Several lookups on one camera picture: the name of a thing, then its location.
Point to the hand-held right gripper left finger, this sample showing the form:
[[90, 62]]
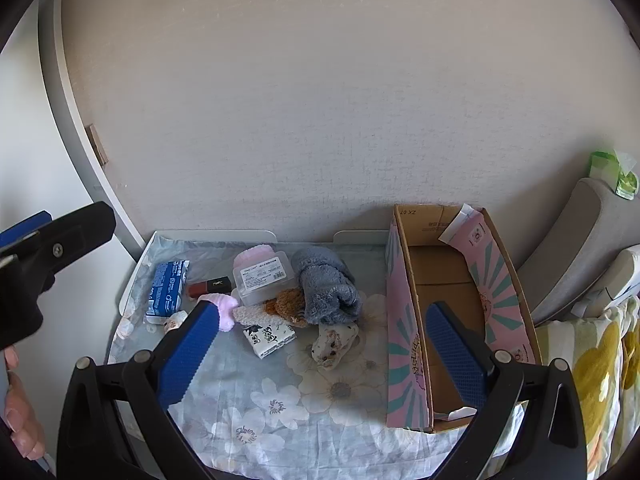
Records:
[[190, 355]]

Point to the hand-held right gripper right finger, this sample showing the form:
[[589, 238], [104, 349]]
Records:
[[455, 355]]

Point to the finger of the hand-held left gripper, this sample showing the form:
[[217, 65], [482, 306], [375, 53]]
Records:
[[75, 240], [25, 230]]

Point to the pink printed cardboard box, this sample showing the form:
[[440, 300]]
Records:
[[402, 340]]

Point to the lilac fluffy sock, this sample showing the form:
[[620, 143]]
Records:
[[227, 310]]

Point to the white fluffy sock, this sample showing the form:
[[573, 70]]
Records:
[[250, 316]]

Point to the grey-blue fluffy cloth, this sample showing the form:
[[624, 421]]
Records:
[[325, 285]]

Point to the white desktop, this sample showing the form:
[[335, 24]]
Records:
[[210, 234]]

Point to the person's left hand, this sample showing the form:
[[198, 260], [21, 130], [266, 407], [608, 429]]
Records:
[[22, 420]]

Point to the black and white tissue pack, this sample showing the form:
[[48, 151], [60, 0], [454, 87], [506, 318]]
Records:
[[270, 338]]

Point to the clear plastic box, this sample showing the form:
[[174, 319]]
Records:
[[262, 277]]

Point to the pink fluffy sock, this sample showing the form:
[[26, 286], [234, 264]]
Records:
[[252, 254]]

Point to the large white spotted plush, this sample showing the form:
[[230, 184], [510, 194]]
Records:
[[332, 342]]

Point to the yellow flower bed sheet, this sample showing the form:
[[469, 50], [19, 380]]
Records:
[[590, 370]]

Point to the grey padded headboard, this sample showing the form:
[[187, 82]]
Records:
[[575, 240]]

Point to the white cushion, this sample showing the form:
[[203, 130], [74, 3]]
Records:
[[620, 270]]

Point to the green tissue pack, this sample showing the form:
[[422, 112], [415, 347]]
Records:
[[602, 165]]

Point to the brown wall plate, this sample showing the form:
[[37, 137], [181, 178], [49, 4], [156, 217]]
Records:
[[97, 145]]

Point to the white wall trim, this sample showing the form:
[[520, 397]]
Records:
[[70, 110]]

